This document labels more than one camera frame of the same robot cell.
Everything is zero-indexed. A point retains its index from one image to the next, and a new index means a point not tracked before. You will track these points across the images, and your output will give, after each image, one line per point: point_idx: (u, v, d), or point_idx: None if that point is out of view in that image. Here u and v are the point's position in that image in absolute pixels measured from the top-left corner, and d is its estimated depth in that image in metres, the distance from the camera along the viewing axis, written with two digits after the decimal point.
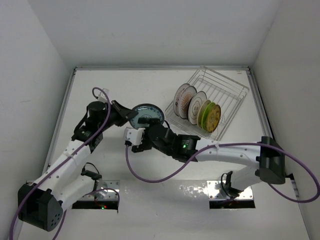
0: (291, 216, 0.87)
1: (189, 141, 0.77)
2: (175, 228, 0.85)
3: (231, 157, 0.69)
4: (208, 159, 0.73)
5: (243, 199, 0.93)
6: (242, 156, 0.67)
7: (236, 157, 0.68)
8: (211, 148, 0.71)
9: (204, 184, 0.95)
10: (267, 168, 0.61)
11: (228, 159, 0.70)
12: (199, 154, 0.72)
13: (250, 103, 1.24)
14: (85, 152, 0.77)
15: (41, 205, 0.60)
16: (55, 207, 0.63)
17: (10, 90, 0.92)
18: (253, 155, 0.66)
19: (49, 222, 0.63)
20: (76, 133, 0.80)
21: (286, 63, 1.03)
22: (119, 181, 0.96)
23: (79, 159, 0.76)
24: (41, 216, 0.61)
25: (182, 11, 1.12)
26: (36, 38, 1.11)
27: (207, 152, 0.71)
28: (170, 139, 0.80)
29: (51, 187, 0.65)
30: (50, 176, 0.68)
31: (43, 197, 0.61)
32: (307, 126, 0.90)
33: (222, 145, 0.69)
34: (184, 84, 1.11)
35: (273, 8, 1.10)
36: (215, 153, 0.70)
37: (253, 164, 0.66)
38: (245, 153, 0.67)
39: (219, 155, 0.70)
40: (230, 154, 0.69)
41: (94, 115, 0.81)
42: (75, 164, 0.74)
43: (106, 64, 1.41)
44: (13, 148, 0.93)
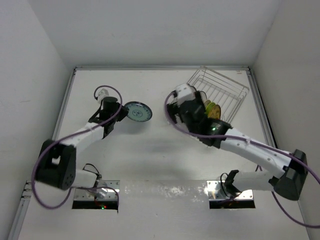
0: (291, 216, 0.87)
1: (220, 125, 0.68)
2: (175, 228, 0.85)
3: (257, 157, 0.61)
4: (231, 150, 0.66)
5: (243, 199, 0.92)
6: (269, 160, 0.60)
7: (262, 159, 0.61)
8: (241, 140, 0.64)
9: (204, 184, 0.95)
10: (292, 181, 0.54)
11: (252, 158, 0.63)
12: (224, 140, 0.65)
13: (251, 103, 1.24)
14: (99, 133, 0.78)
15: (63, 157, 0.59)
16: (72, 165, 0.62)
17: (10, 90, 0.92)
18: (281, 163, 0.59)
19: (64, 182, 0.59)
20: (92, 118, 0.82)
21: (286, 62, 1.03)
22: (119, 181, 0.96)
23: (94, 137, 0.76)
24: (59, 170, 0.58)
25: (182, 11, 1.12)
26: (36, 38, 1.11)
27: (234, 142, 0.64)
28: (199, 117, 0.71)
29: (75, 144, 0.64)
30: (72, 136, 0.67)
31: (67, 148, 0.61)
32: (307, 126, 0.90)
33: (254, 142, 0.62)
34: (184, 84, 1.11)
35: (273, 9, 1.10)
36: (242, 147, 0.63)
37: (276, 172, 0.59)
38: (274, 159, 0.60)
39: (245, 150, 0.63)
40: (258, 153, 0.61)
41: (108, 105, 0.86)
42: (92, 138, 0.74)
43: (106, 64, 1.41)
44: (13, 148, 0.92)
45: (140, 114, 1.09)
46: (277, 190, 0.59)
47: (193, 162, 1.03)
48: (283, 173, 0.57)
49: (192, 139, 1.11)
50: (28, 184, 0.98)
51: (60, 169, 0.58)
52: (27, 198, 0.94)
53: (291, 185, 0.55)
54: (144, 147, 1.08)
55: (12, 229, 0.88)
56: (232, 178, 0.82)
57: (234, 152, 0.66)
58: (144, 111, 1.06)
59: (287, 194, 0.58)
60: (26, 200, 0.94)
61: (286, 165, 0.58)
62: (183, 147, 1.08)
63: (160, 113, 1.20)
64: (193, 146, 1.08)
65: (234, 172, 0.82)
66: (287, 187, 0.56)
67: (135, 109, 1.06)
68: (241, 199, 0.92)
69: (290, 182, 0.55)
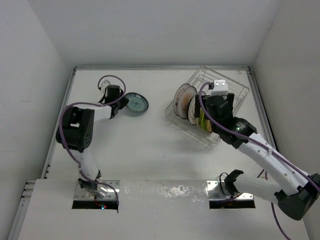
0: (291, 217, 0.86)
1: (244, 126, 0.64)
2: (175, 227, 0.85)
3: (274, 169, 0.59)
4: (249, 155, 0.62)
5: (243, 199, 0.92)
6: (286, 176, 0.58)
7: (278, 172, 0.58)
8: (262, 148, 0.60)
9: (204, 184, 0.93)
10: (302, 200, 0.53)
11: (267, 168, 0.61)
12: (245, 144, 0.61)
13: (251, 103, 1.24)
14: (105, 112, 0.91)
15: (84, 118, 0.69)
16: (90, 126, 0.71)
17: (10, 90, 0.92)
18: (296, 182, 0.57)
19: (84, 140, 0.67)
20: None
21: (286, 62, 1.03)
22: (119, 181, 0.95)
23: (102, 114, 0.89)
24: (80, 128, 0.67)
25: (182, 11, 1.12)
26: (36, 38, 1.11)
27: (255, 148, 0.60)
28: (225, 113, 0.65)
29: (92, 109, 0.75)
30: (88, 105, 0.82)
31: (86, 111, 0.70)
32: (307, 126, 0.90)
33: (276, 154, 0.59)
34: (183, 83, 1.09)
35: (273, 8, 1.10)
36: (262, 155, 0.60)
37: (288, 189, 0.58)
38: (291, 176, 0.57)
39: (265, 160, 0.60)
40: (276, 166, 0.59)
41: (111, 91, 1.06)
42: (102, 115, 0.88)
43: (107, 64, 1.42)
44: (13, 148, 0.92)
45: (137, 105, 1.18)
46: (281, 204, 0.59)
47: (193, 162, 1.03)
48: (296, 192, 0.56)
49: (192, 139, 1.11)
50: (27, 184, 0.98)
51: (81, 127, 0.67)
52: (27, 198, 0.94)
53: (299, 204, 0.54)
54: (144, 147, 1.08)
55: (12, 229, 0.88)
56: (234, 178, 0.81)
57: (251, 157, 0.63)
58: (141, 101, 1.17)
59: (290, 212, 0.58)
60: (26, 200, 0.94)
61: (301, 185, 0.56)
62: (183, 147, 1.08)
63: (160, 113, 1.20)
64: (193, 146, 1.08)
65: (238, 172, 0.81)
66: (294, 205, 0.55)
67: (132, 100, 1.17)
68: (241, 199, 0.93)
69: (299, 201, 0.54)
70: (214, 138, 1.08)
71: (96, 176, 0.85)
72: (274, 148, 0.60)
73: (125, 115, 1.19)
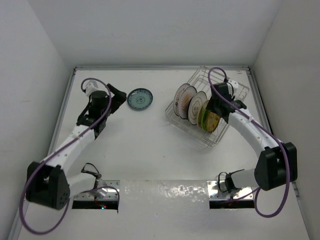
0: (291, 217, 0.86)
1: (236, 103, 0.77)
2: (175, 228, 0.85)
3: (250, 134, 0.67)
4: (236, 125, 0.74)
5: (243, 199, 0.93)
6: (258, 138, 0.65)
7: (253, 136, 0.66)
8: (245, 118, 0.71)
9: (204, 184, 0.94)
10: (266, 156, 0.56)
11: (247, 136, 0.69)
12: (233, 114, 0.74)
13: (251, 103, 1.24)
14: (90, 136, 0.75)
15: (50, 182, 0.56)
16: (65, 182, 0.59)
17: (10, 90, 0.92)
18: (266, 144, 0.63)
19: (58, 201, 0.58)
20: (80, 120, 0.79)
21: (286, 62, 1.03)
22: (119, 181, 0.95)
23: (83, 143, 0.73)
24: (50, 194, 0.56)
25: (182, 11, 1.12)
26: (36, 38, 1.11)
27: (238, 117, 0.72)
28: (224, 91, 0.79)
29: (61, 164, 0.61)
30: (57, 153, 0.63)
31: (54, 170, 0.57)
32: (307, 126, 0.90)
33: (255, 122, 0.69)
34: (183, 84, 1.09)
35: (273, 8, 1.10)
36: (242, 122, 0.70)
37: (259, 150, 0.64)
38: (262, 139, 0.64)
39: (244, 126, 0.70)
40: (253, 131, 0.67)
41: (96, 101, 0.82)
42: (80, 147, 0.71)
43: (107, 64, 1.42)
44: (13, 148, 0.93)
45: (142, 98, 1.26)
46: (256, 173, 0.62)
47: (193, 162, 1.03)
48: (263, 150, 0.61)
49: (192, 139, 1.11)
50: None
51: (52, 193, 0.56)
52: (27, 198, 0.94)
53: (264, 162, 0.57)
54: (144, 147, 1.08)
55: (11, 229, 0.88)
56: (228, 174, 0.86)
57: (237, 128, 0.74)
58: (142, 93, 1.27)
59: (262, 179, 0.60)
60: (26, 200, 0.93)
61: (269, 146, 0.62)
62: (183, 147, 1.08)
63: (160, 113, 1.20)
64: (193, 146, 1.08)
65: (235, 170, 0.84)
66: (261, 164, 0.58)
67: (136, 97, 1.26)
68: (241, 199, 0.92)
69: (263, 157, 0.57)
70: (214, 138, 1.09)
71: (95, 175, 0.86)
72: (255, 119, 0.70)
73: (126, 115, 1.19)
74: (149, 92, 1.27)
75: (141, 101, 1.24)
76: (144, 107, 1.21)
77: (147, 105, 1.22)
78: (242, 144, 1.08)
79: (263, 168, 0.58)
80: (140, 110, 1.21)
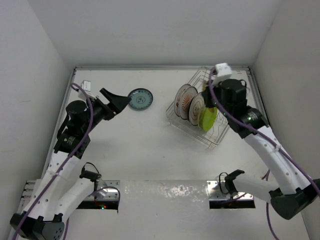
0: (291, 217, 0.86)
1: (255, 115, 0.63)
2: (175, 227, 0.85)
3: (277, 167, 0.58)
4: (256, 149, 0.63)
5: (243, 199, 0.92)
6: (287, 175, 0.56)
7: (280, 170, 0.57)
8: (270, 144, 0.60)
9: (204, 184, 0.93)
10: (299, 203, 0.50)
11: (271, 166, 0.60)
12: (254, 137, 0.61)
13: (251, 103, 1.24)
14: (72, 164, 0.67)
15: (36, 234, 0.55)
16: (53, 225, 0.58)
17: (10, 90, 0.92)
18: (297, 183, 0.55)
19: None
20: (58, 142, 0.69)
21: (287, 62, 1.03)
22: (119, 181, 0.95)
23: (67, 174, 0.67)
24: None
25: (182, 12, 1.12)
26: (36, 38, 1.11)
27: (262, 143, 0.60)
28: (239, 100, 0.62)
29: (43, 214, 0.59)
30: (38, 200, 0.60)
31: (37, 226, 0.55)
32: (308, 127, 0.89)
33: (283, 152, 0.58)
34: (184, 84, 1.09)
35: (273, 8, 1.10)
36: (267, 150, 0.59)
37: (287, 188, 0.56)
38: (292, 177, 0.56)
39: (269, 155, 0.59)
40: (280, 163, 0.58)
41: (75, 117, 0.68)
42: (64, 179, 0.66)
43: (107, 64, 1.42)
44: (13, 148, 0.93)
45: (142, 98, 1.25)
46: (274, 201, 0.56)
47: (193, 163, 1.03)
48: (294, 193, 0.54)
49: (192, 138, 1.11)
50: (28, 184, 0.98)
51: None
52: (27, 198, 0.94)
53: (293, 204, 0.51)
54: (144, 146, 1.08)
55: (12, 229, 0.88)
56: (231, 176, 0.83)
57: (256, 149, 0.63)
58: (141, 93, 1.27)
59: (282, 209, 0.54)
60: (26, 200, 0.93)
61: (300, 187, 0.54)
62: (183, 147, 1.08)
63: (160, 113, 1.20)
64: (193, 147, 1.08)
65: (239, 172, 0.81)
66: (288, 203, 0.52)
67: (136, 98, 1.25)
68: (241, 199, 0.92)
69: (295, 202, 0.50)
70: (215, 138, 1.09)
71: (96, 177, 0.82)
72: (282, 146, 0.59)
73: (125, 115, 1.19)
74: (147, 90, 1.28)
75: (142, 100, 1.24)
76: (148, 104, 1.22)
77: (150, 102, 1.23)
78: (242, 144, 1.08)
79: (289, 205, 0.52)
80: (145, 109, 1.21)
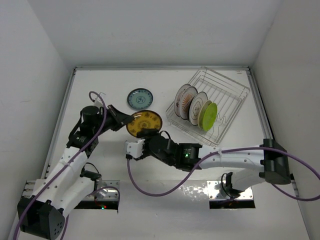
0: (291, 217, 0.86)
1: (191, 149, 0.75)
2: (175, 227, 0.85)
3: (235, 162, 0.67)
4: (213, 166, 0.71)
5: (243, 199, 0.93)
6: (246, 161, 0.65)
7: (239, 163, 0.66)
8: (214, 155, 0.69)
9: (204, 184, 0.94)
10: (273, 171, 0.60)
11: (232, 165, 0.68)
12: (202, 162, 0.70)
13: (250, 103, 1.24)
14: (81, 159, 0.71)
15: (42, 218, 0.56)
16: (58, 214, 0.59)
17: (10, 90, 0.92)
18: (256, 159, 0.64)
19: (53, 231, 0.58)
20: (71, 139, 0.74)
21: (286, 62, 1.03)
22: (119, 181, 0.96)
23: (76, 167, 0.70)
24: (43, 230, 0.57)
25: (182, 12, 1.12)
26: (35, 38, 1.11)
27: (210, 160, 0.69)
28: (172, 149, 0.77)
29: (51, 199, 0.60)
30: (48, 186, 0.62)
31: (45, 208, 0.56)
32: (308, 126, 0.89)
33: (225, 151, 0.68)
34: (184, 85, 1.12)
35: (274, 8, 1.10)
36: (218, 160, 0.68)
37: (257, 168, 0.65)
38: (250, 158, 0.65)
39: (222, 161, 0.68)
40: (233, 159, 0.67)
41: (88, 118, 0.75)
42: (73, 171, 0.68)
43: (107, 64, 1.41)
44: (13, 148, 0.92)
45: (142, 98, 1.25)
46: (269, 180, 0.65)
47: None
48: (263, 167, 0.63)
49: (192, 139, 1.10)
50: (28, 184, 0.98)
51: (44, 229, 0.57)
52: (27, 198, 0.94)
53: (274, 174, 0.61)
54: None
55: (11, 229, 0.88)
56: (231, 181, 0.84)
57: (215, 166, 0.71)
58: (141, 93, 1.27)
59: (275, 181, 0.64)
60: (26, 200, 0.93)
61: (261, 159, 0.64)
62: None
63: (160, 113, 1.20)
64: None
65: (230, 176, 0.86)
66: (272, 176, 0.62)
67: (136, 98, 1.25)
68: (242, 200, 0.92)
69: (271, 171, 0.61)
70: (215, 138, 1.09)
71: (96, 177, 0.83)
72: (220, 148, 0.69)
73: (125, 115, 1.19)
74: (148, 90, 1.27)
75: (143, 100, 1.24)
76: (148, 104, 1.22)
77: (150, 102, 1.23)
78: (242, 144, 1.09)
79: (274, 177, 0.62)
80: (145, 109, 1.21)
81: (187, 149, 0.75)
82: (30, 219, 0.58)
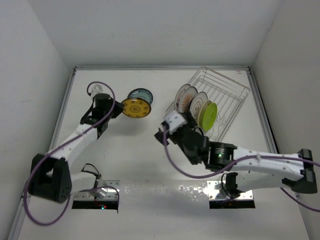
0: (291, 217, 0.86)
1: (224, 149, 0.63)
2: (175, 228, 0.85)
3: (273, 169, 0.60)
4: (245, 169, 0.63)
5: (243, 199, 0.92)
6: (285, 169, 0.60)
7: (278, 170, 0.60)
8: (251, 159, 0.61)
9: (204, 184, 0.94)
10: (312, 182, 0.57)
11: (266, 171, 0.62)
12: (236, 164, 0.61)
13: (250, 103, 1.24)
14: (92, 136, 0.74)
15: (56, 172, 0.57)
16: (68, 177, 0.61)
17: (10, 89, 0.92)
18: (296, 168, 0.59)
19: (61, 194, 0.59)
20: (84, 118, 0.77)
21: (286, 62, 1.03)
22: (119, 181, 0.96)
23: (86, 142, 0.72)
24: (54, 186, 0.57)
25: (182, 12, 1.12)
26: (36, 37, 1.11)
27: (246, 163, 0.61)
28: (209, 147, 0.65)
29: (65, 157, 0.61)
30: (62, 147, 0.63)
31: (59, 162, 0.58)
32: (308, 126, 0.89)
33: (265, 156, 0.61)
34: (184, 85, 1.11)
35: (274, 8, 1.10)
36: (255, 165, 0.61)
37: (292, 177, 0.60)
38: (289, 166, 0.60)
39: (260, 166, 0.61)
40: (271, 165, 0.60)
41: (100, 102, 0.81)
42: (84, 143, 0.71)
43: (107, 64, 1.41)
44: (13, 148, 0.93)
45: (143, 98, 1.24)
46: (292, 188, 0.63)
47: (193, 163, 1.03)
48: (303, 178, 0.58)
49: None
50: None
51: (55, 185, 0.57)
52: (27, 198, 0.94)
53: (310, 185, 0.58)
54: (144, 146, 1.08)
55: (11, 229, 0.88)
56: (233, 181, 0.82)
57: (246, 170, 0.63)
58: (142, 93, 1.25)
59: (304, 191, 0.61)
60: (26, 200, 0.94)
61: (301, 169, 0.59)
62: None
63: (160, 113, 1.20)
64: None
65: (232, 175, 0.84)
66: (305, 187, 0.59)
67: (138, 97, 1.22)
68: (242, 200, 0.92)
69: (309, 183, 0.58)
70: (215, 138, 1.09)
71: (94, 180, 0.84)
72: (260, 152, 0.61)
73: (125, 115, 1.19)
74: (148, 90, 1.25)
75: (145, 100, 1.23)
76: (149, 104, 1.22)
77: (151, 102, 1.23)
78: (242, 144, 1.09)
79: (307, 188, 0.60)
80: None
81: (220, 148, 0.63)
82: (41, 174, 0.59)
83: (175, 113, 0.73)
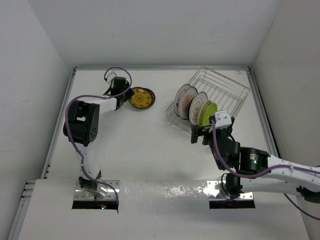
0: (291, 218, 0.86)
1: (255, 155, 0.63)
2: (175, 227, 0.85)
3: (303, 180, 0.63)
4: (275, 177, 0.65)
5: (243, 199, 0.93)
6: (313, 181, 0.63)
7: (307, 182, 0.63)
8: (285, 168, 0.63)
9: (204, 184, 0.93)
10: None
11: (295, 181, 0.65)
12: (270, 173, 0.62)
13: (251, 103, 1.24)
14: (112, 104, 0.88)
15: (90, 111, 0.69)
16: (95, 121, 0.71)
17: (9, 89, 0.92)
18: None
19: (90, 134, 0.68)
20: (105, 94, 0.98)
21: (285, 63, 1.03)
22: (119, 181, 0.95)
23: (107, 107, 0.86)
24: (86, 122, 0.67)
25: (182, 12, 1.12)
26: (36, 37, 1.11)
27: (280, 172, 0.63)
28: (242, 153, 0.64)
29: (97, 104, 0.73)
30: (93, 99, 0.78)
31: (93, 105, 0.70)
32: (308, 127, 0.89)
33: (298, 168, 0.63)
34: (184, 85, 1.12)
35: (273, 8, 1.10)
36: (287, 175, 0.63)
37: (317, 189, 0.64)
38: (317, 179, 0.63)
39: (291, 177, 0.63)
40: (302, 177, 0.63)
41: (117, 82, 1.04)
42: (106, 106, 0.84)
43: (107, 64, 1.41)
44: (13, 148, 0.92)
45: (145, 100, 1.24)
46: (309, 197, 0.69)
47: (193, 163, 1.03)
48: None
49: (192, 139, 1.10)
50: (27, 184, 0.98)
51: (88, 120, 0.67)
52: (27, 198, 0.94)
53: None
54: (144, 146, 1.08)
55: (11, 229, 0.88)
56: (232, 182, 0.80)
57: (276, 178, 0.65)
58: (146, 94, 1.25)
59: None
60: (26, 200, 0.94)
61: None
62: (183, 147, 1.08)
63: (160, 113, 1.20)
64: (193, 147, 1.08)
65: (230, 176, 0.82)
66: None
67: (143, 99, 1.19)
68: (242, 200, 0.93)
69: None
70: None
71: (96, 176, 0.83)
72: (293, 163, 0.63)
73: (125, 115, 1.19)
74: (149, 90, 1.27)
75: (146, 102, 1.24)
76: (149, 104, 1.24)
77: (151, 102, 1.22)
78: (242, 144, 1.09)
79: None
80: (145, 109, 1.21)
81: (252, 153, 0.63)
82: (76, 115, 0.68)
83: (226, 113, 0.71)
